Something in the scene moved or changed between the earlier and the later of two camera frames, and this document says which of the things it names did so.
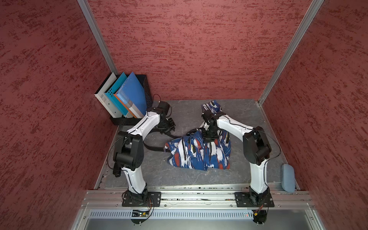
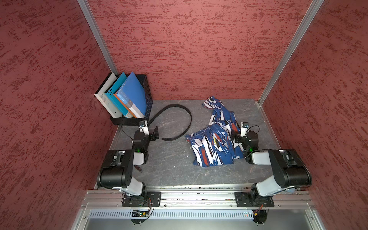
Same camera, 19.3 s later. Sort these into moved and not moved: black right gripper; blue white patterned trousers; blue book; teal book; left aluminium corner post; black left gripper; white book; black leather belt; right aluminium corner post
Moved: black left gripper; black right gripper; blue white patterned trousers; black leather belt
Not moved: right aluminium corner post; blue book; white book; teal book; left aluminium corner post
